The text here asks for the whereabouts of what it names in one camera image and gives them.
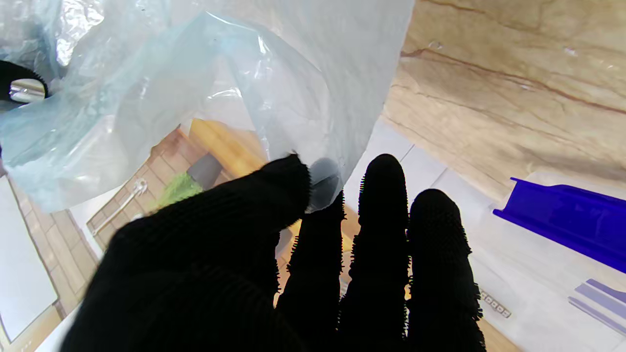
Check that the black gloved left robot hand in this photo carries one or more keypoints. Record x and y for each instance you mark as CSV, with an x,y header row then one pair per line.
x,y
205,274

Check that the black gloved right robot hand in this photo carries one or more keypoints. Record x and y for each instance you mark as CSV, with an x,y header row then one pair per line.
x,y
19,78

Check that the clear plastic crate blue latches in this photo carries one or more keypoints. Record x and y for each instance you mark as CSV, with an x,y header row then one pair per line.
x,y
567,220

